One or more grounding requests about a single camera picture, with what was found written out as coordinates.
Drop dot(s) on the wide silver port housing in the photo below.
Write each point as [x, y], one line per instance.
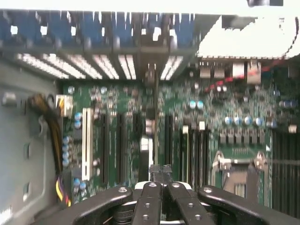
[238, 70]

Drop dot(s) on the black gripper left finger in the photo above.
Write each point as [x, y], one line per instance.
[146, 206]

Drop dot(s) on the black RAM slot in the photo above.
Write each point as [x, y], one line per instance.
[198, 159]
[205, 159]
[192, 159]

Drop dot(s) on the white power connector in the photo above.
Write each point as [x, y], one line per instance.
[65, 105]

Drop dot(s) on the blue slot retention clip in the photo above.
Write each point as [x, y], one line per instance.
[30, 28]
[60, 28]
[182, 28]
[4, 28]
[91, 28]
[120, 28]

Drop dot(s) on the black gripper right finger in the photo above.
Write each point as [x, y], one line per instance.
[187, 206]

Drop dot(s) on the open black PC case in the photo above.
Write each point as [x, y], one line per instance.
[18, 140]

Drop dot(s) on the tall silver port housing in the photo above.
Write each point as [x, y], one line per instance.
[253, 72]

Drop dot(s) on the white expansion slot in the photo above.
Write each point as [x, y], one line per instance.
[87, 145]

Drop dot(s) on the long black expansion slot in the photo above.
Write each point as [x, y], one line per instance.
[121, 147]
[168, 140]
[104, 147]

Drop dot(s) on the green motherboard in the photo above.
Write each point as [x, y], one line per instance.
[131, 100]

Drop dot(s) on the dark grey block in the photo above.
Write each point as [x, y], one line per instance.
[264, 2]

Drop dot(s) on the metal socket cover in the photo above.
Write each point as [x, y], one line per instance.
[252, 182]

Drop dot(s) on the metal slot cover plate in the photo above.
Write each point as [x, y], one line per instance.
[100, 50]
[182, 50]
[126, 50]
[11, 50]
[42, 50]
[70, 50]

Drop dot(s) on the small silver port housing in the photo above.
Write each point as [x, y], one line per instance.
[219, 70]
[205, 70]

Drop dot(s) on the CPU socket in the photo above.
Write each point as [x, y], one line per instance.
[234, 178]

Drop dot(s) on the short black expansion slot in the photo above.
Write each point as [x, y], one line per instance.
[136, 123]

